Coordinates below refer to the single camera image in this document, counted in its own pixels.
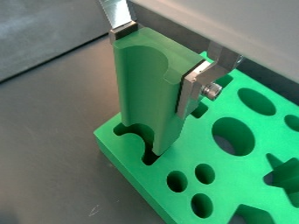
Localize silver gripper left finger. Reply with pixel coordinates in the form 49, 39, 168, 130
98, 0, 137, 43

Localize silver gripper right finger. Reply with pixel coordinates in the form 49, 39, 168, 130
176, 42, 244, 119

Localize green arch block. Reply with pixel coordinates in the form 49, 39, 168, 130
113, 28, 202, 155

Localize green shape sorter board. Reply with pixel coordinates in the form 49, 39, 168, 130
94, 71, 299, 224

